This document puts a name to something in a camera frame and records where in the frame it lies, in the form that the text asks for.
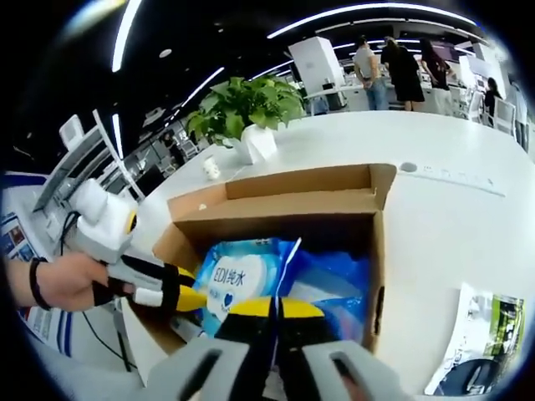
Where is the blue tissue pack soft item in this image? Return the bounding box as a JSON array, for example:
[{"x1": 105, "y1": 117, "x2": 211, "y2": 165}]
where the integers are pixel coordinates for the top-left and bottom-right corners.
[{"x1": 271, "y1": 237, "x2": 371, "y2": 348}]

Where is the dark green packet soft item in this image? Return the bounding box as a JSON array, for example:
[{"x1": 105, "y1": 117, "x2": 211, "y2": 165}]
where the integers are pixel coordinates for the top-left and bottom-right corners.
[{"x1": 424, "y1": 283, "x2": 527, "y2": 397}]

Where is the blue wet wipes soft item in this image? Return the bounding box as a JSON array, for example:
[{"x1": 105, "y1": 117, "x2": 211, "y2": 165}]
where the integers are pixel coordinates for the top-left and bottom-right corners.
[{"x1": 192, "y1": 236, "x2": 293, "y2": 339}]

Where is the straight ceiling light strip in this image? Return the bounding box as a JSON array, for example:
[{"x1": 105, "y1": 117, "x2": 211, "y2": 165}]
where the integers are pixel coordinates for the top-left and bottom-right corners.
[{"x1": 111, "y1": 0, "x2": 144, "y2": 73}]

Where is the white office chair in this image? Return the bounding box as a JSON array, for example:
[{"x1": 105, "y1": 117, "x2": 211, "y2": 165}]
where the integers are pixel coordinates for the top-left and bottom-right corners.
[{"x1": 492, "y1": 99, "x2": 517, "y2": 135}]

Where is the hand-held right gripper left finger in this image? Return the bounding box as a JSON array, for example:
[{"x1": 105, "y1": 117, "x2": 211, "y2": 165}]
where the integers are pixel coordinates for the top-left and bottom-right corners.
[{"x1": 145, "y1": 297, "x2": 279, "y2": 401}]

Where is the person's left hand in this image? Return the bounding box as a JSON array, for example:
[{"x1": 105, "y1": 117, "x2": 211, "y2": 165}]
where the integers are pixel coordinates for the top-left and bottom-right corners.
[{"x1": 45, "y1": 252, "x2": 137, "y2": 312}]

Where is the white metal display rack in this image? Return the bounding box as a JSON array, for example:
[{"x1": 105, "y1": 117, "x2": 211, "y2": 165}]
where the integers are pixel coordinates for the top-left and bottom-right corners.
[{"x1": 33, "y1": 110, "x2": 143, "y2": 218}]

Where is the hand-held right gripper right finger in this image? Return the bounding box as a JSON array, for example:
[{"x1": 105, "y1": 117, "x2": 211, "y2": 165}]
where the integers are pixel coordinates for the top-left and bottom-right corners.
[{"x1": 278, "y1": 297, "x2": 400, "y2": 401}]

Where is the small white paper cup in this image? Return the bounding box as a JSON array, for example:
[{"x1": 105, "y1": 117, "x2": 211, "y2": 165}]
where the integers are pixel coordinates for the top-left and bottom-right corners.
[{"x1": 202, "y1": 156, "x2": 222, "y2": 180}]

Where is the black wristband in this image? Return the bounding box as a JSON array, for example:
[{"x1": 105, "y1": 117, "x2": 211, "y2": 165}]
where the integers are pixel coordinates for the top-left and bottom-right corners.
[{"x1": 28, "y1": 256, "x2": 54, "y2": 311}]

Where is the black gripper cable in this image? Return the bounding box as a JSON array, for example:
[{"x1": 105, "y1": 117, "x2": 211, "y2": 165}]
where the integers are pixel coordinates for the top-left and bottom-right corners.
[{"x1": 58, "y1": 211, "x2": 137, "y2": 373}]

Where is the long curved ceiling light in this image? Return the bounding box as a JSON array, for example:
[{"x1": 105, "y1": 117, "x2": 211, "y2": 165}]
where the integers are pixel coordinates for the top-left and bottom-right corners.
[{"x1": 267, "y1": 2, "x2": 487, "y2": 41}]

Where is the brown cardboard shoe box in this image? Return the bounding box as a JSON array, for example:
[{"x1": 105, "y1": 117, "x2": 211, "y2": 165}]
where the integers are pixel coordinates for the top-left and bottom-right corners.
[{"x1": 152, "y1": 163, "x2": 397, "y2": 379}]

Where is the potted green plant white pot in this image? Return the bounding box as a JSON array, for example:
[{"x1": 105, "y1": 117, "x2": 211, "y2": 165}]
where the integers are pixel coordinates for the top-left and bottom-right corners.
[{"x1": 183, "y1": 77, "x2": 306, "y2": 164}]

